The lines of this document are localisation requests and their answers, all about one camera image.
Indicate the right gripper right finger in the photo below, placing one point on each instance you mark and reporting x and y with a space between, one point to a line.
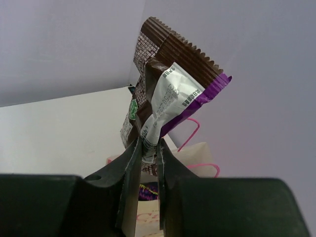
185 200

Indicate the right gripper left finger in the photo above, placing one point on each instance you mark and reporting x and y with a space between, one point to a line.
104 204

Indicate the large purple snack bag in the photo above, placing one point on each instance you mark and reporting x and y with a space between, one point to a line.
148 191

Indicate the brown candy pack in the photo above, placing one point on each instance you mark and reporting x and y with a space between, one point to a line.
176 79

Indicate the pink and cream paper bag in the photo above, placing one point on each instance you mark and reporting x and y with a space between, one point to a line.
198 159

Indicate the blue label right corner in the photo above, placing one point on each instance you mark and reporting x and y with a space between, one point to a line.
131 88

